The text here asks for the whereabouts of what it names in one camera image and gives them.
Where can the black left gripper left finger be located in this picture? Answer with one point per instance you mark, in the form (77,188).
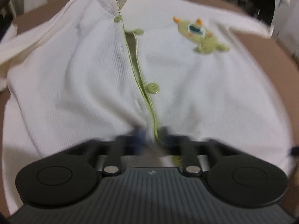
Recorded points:
(130,144)

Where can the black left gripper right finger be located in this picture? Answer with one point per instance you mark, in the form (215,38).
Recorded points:
(189,150)

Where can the white baby cardigan green trim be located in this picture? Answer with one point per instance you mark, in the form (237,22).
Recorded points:
(100,68)

